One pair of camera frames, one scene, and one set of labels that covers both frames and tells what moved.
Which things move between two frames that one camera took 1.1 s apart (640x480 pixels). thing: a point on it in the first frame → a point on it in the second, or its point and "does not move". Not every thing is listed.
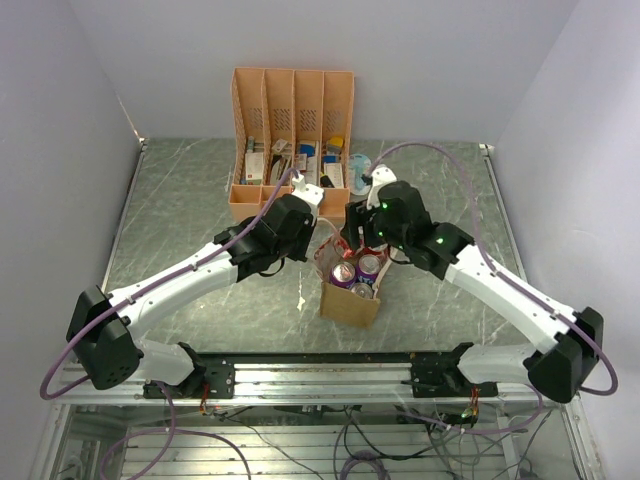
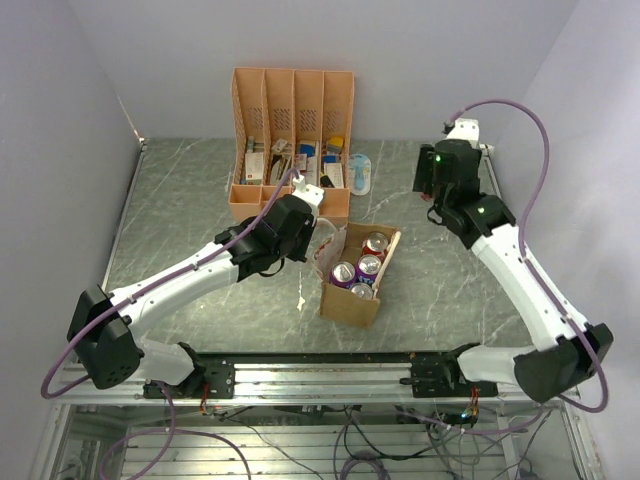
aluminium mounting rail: (311, 382) does not move
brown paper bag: (343, 303) does not move
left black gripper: (306, 228) does not move
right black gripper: (365, 218) → (423, 181)
